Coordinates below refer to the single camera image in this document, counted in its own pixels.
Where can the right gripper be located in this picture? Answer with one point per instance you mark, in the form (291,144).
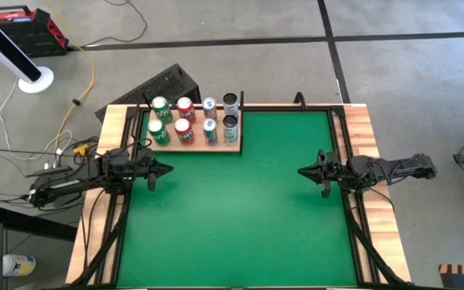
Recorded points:
(332,171)

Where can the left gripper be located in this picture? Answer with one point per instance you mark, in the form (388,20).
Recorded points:
(143,167)

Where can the green Sprite can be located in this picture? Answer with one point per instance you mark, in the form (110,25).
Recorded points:
(158,133)
(161,108)

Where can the red Fanta can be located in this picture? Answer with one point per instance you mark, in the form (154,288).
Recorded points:
(186,109)
(184,132)

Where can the blue silver Red Bull can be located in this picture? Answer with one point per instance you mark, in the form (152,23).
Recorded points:
(210,131)
(210,108)

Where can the white Celsius Arctic Vibe can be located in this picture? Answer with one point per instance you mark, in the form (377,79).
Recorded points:
(230,105)
(230,131)

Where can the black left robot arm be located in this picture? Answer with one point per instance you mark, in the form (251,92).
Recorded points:
(67,187)

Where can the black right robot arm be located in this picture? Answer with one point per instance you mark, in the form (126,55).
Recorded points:
(401,167)

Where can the yellow plug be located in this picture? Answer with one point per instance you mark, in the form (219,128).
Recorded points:
(81,149)

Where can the black mesh computer case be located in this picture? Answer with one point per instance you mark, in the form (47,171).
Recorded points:
(163,86)

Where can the green table mat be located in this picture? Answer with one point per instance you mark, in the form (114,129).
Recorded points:
(236,209)

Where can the black floor beam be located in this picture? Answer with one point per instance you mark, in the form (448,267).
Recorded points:
(30,225)

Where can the white wipes canister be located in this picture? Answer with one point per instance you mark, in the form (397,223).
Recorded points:
(18,266)

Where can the orange black striped box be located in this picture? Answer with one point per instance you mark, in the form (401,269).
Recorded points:
(463,278)

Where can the red black toolbox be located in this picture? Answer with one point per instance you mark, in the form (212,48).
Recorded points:
(30,36)

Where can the white tower fan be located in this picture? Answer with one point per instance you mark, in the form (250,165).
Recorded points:
(6,44)

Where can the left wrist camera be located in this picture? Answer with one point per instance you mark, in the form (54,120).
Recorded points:
(117,156)

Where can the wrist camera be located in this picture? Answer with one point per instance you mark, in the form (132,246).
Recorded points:
(117,156)
(361,163)

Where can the black aluminium table frame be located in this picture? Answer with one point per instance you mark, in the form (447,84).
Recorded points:
(336,129)

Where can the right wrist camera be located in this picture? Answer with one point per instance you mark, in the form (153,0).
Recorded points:
(361,163)

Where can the wooden shelf black metal frame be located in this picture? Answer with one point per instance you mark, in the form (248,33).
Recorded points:
(216,148)

